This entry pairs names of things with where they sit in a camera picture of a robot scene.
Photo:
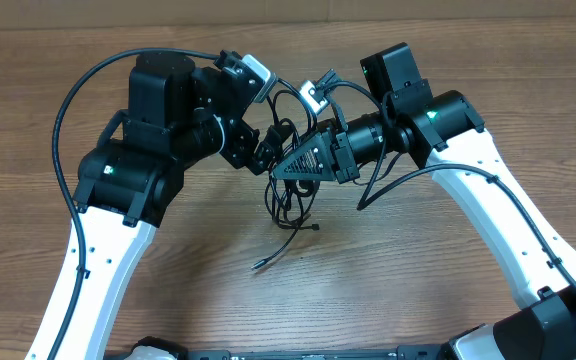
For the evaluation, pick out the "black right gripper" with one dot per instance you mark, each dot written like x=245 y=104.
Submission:
x=341 y=167

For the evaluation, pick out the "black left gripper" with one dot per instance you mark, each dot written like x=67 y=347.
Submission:
x=246 y=138

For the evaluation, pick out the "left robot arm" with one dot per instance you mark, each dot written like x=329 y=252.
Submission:
x=178 y=113

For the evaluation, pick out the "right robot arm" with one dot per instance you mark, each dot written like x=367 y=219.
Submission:
x=447 y=139

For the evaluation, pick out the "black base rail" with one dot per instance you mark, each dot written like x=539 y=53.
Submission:
x=313 y=354

